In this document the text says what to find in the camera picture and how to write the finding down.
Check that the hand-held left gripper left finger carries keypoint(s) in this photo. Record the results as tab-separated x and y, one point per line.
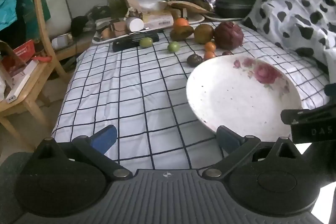
105	138

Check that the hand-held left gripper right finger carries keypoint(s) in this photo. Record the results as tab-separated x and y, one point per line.
227	138

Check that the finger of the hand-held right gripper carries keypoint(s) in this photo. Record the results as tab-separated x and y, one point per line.
302	114

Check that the white floral plate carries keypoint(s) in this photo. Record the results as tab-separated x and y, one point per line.
236	98

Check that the small tangerine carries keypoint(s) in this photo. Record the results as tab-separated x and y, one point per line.
209	55
210	46

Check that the dark passion fruit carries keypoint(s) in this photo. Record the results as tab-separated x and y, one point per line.
194	60

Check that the small purple fruit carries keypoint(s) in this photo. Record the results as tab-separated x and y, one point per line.
227	53

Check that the green lime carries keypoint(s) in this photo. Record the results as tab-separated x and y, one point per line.
173	47
145	42

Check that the checkered white cloth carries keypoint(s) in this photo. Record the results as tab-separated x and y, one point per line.
118	87

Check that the wooden chair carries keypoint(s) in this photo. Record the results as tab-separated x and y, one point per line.
39	66

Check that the white tray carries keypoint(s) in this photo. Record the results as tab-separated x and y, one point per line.
98	40
223	18

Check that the long white box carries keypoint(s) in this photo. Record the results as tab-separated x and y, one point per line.
21	79

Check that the cow print blanket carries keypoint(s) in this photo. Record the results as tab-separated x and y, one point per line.
302	8

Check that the grey white cylinder device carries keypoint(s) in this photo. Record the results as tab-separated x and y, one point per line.
61	41

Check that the brown round fruit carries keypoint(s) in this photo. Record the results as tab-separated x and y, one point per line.
203	33

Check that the small cardboard box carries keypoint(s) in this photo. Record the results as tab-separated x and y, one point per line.
119	27

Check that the black cloth lump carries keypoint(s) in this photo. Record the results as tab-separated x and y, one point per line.
78	26

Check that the white cylinder container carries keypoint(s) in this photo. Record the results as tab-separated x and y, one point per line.
135	24

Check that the red box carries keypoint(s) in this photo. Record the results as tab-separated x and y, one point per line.
22	52

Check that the large orange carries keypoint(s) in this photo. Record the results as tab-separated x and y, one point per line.
181	22

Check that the black zip case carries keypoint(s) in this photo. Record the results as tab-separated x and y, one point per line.
233	7

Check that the white labelled box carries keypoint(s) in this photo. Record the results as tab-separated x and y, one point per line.
157	20

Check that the white framed board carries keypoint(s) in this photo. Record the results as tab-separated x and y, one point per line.
57	14

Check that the brown paper envelope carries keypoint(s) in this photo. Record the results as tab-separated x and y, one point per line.
183	6

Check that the torn brown paper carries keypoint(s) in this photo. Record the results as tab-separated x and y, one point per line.
131	1

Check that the clear plastic bag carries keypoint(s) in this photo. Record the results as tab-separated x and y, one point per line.
149	3

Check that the dark green bag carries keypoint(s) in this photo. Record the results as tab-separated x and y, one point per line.
34	3

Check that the teal plastic bag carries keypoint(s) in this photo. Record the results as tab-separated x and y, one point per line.
8	6

